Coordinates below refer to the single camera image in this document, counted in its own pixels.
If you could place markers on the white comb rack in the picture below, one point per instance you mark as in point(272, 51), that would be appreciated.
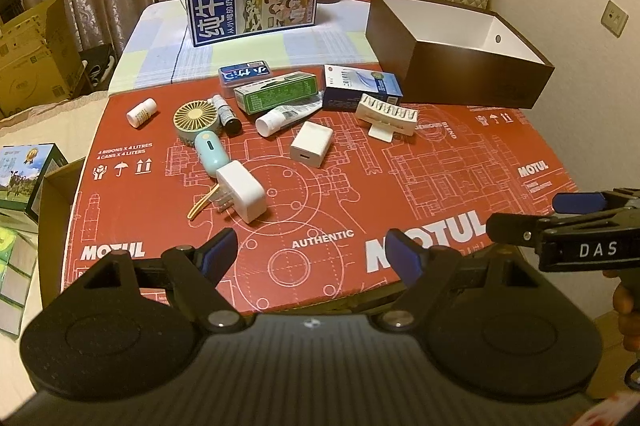
point(386, 119)

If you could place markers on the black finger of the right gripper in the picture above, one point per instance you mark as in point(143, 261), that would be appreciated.
point(518, 229)
point(578, 202)

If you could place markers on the small spray bottle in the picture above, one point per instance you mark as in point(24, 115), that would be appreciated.
point(227, 117)

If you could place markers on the person right hand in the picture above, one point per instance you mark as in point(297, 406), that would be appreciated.
point(628, 319)

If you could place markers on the white ointment tube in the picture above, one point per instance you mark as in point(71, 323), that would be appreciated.
point(286, 115)

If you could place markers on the green milk carton box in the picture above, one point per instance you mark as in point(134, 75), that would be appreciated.
point(23, 169)

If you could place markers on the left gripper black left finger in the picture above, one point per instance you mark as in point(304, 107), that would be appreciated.
point(194, 275)

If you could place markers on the blue white medicine box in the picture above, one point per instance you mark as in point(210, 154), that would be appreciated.
point(344, 86)

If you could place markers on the red Motul cardboard sheet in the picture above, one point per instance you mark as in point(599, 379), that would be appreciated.
point(322, 235)

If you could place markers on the pastel checked tablecloth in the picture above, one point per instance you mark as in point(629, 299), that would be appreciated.
point(160, 51)

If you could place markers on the brown open storage box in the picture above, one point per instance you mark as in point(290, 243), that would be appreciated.
point(448, 54)

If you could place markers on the green white spray box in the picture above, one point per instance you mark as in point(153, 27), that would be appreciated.
point(267, 94)

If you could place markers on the brown cardboard flap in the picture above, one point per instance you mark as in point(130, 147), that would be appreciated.
point(57, 199)

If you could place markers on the white cube charger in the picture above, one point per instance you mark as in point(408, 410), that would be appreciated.
point(311, 144)

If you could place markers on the white plug adapter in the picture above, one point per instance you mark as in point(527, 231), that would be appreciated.
point(238, 188)

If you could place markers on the small white pill bottle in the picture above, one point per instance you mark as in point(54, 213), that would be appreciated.
point(141, 113)

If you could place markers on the yellow cardboard box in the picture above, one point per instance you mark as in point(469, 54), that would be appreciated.
point(40, 62)

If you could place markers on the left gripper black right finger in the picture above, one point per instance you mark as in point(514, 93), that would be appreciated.
point(425, 273)

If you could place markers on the blue clear plastic case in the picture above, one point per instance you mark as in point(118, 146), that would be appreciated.
point(237, 75)

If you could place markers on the teal handheld mini fan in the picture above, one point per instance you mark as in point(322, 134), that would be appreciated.
point(197, 124)

